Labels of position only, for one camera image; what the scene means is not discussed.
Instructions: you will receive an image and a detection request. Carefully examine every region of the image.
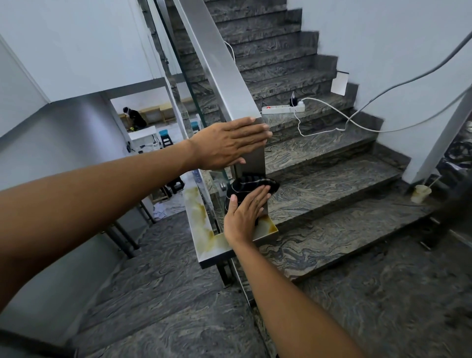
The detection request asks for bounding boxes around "person's right hand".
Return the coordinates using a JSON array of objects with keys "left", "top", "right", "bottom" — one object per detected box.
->
[{"left": 223, "top": 184, "right": 272, "bottom": 248}]

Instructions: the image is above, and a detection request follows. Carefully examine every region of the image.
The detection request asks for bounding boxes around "person's left hand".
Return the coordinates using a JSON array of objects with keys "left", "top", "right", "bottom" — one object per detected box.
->
[{"left": 188, "top": 117, "right": 273, "bottom": 171}]

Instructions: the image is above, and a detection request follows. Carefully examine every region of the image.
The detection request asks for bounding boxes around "dark plaid cloth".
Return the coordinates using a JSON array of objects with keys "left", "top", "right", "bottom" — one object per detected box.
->
[{"left": 225, "top": 176, "right": 281, "bottom": 222}]

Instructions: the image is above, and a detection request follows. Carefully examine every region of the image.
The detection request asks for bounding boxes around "steel stair handrail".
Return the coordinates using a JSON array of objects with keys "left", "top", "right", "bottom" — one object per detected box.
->
[{"left": 171, "top": 0, "right": 280, "bottom": 270}]

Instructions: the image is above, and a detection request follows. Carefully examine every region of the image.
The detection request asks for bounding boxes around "person's right forearm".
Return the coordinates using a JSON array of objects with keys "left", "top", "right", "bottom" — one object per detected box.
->
[{"left": 232, "top": 236, "right": 368, "bottom": 358}]

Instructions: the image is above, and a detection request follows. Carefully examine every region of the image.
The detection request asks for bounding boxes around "person's left forearm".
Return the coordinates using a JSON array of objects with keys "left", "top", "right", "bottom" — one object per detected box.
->
[{"left": 0, "top": 140, "right": 202, "bottom": 314}]

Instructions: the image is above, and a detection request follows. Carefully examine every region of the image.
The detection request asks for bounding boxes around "dark metal stair railing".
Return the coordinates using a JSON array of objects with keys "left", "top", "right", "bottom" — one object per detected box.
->
[{"left": 0, "top": 327, "right": 79, "bottom": 358}]

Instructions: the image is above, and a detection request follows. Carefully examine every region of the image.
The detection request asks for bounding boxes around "white power strip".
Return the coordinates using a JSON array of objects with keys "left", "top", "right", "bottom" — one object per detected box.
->
[{"left": 261, "top": 100, "right": 307, "bottom": 116}]

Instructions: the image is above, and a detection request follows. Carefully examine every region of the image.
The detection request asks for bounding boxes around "black stool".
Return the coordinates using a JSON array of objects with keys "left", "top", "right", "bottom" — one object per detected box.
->
[{"left": 162, "top": 177, "right": 186, "bottom": 196}]

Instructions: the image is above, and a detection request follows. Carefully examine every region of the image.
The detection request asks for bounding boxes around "glass railing panel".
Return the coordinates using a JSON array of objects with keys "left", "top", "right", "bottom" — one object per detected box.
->
[{"left": 146, "top": 0, "right": 259, "bottom": 309}]

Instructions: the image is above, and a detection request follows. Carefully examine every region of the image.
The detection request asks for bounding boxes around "white table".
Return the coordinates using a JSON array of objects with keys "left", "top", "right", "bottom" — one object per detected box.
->
[{"left": 127, "top": 125, "right": 163, "bottom": 152}]

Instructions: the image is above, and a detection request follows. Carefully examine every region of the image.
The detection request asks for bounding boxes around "white card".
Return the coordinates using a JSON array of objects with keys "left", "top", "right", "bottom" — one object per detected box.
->
[{"left": 329, "top": 70, "right": 351, "bottom": 96}]

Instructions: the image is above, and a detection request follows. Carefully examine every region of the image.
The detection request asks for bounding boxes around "plastic cup with straw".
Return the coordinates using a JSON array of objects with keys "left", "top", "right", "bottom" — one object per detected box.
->
[{"left": 410, "top": 174, "right": 442, "bottom": 205}]

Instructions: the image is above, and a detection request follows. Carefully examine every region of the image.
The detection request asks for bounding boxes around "black motorbike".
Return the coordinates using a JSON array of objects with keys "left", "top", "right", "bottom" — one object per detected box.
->
[{"left": 435, "top": 121, "right": 472, "bottom": 192}]

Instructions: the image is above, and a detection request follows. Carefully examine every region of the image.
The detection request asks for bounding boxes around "steel railing post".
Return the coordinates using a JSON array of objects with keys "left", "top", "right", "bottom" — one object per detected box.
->
[{"left": 215, "top": 258, "right": 234, "bottom": 288}]

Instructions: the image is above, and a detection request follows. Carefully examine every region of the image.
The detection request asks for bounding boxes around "dark railing post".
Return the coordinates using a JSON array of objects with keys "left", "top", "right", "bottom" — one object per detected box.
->
[
  {"left": 138, "top": 201, "right": 156, "bottom": 225},
  {"left": 105, "top": 220, "right": 142, "bottom": 260}
]

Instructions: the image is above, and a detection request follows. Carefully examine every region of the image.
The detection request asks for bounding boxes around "white cable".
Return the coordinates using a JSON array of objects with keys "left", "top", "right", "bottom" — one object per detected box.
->
[{"left": 293, "top": 88, "right": 472, "bottom": 138}]

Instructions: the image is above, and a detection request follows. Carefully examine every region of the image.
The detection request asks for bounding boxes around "grey cable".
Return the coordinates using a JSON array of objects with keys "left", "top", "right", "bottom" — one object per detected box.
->
[{"left": 345, "top": 31, "right": 472, "bottom": 128}]

